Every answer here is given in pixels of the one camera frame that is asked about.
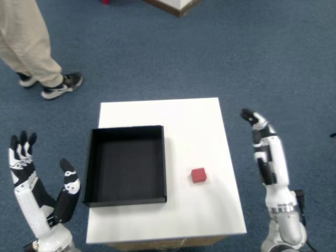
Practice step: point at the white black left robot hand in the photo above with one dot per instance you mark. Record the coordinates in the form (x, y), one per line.
(29, 204)

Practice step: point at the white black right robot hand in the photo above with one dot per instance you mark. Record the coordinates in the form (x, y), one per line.
(278, 162)

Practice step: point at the red cube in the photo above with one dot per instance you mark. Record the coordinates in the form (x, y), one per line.
(198, 176)

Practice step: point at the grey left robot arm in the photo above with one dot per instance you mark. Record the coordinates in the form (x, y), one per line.
(75, 249)

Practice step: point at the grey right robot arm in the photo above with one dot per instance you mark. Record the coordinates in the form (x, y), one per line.
(287, 228)

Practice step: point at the black open box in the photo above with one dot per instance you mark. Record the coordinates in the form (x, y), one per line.
(126, 168)

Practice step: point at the white table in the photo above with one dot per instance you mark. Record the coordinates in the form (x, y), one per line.
(194, 131)

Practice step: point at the black white sneaker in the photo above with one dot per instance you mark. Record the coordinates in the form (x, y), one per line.
(26, 81)
(59, 88)

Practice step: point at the clear round container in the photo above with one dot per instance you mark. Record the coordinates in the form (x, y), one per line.
(170, 245)

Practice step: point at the beige trousers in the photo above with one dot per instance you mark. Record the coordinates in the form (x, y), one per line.
(23, 39)

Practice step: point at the white platform with wooden base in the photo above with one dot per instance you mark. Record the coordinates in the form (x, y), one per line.
(178, 5)

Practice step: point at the small red object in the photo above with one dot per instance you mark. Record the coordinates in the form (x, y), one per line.
(106, 1)

